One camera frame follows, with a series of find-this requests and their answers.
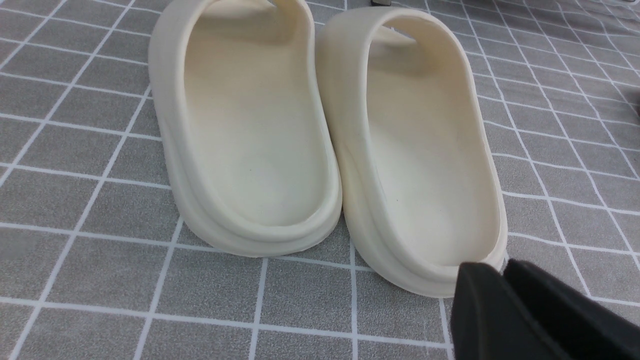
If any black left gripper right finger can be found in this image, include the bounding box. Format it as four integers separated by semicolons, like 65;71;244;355
503;259;640;360

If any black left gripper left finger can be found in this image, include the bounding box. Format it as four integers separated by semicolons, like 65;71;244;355
450;262;566;360

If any cream right foam slipper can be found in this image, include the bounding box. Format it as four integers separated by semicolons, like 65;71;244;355
315;7;508;297

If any cream foam slipper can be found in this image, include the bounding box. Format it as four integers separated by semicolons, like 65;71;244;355
148;0;342;258
315;7;508;297

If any cream left foam slipper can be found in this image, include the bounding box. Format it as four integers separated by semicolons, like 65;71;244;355
148;0;342;258

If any grey checked floor mat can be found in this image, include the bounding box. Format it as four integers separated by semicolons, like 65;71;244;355
0;0;639;360

